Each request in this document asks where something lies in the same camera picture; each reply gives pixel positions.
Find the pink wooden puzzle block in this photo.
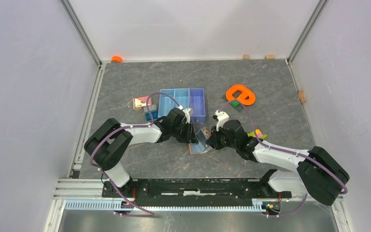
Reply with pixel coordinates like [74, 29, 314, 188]
[132, 96, 152, 110]

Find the wooden arch block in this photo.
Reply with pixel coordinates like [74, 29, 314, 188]
[298, 89, 307, 104]

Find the clear toy brick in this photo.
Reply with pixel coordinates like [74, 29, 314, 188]
[143, 104, 157, 113]

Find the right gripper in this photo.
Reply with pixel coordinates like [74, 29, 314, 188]
[206, 124, 238, 150]

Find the blue purple drawer organizer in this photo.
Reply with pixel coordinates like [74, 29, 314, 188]
[158, 88, 206, 124]

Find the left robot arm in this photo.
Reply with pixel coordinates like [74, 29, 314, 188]
[84, 107, 197, 197]

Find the green toy brick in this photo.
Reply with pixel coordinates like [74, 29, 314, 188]
[231, 101, 240, 107]

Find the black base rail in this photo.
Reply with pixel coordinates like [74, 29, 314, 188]
[120, 178, 292, 207]

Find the pink green brick stack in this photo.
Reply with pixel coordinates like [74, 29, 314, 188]
[247, 129, 268, 140]

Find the brown leather card holder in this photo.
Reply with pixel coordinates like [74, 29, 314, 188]
[188, 127, 213, 155]

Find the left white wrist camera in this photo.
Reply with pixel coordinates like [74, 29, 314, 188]
[178, 105, 194, 123]

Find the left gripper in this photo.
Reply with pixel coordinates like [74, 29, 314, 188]
[171, 120, 199, 144]

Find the dark transparent base plate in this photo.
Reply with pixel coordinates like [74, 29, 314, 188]
[222, 95, 246, 112]

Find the white cable duct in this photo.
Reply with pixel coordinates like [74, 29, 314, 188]
[64, 200, 266, 213]

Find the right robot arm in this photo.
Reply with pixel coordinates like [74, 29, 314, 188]
[207, 120, 350, 206]

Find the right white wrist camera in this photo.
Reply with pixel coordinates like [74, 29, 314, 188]
[213, 110, 229, 131]

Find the blue toy brick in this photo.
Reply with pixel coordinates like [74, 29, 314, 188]
[145, 111, 158, 121]

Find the orange plastic ring toy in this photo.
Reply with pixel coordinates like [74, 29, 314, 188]
[225, 84, 256, 106]

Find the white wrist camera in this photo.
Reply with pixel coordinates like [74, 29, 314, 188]
[178, 105, 194, 123]
[213, 110, 229, 131]

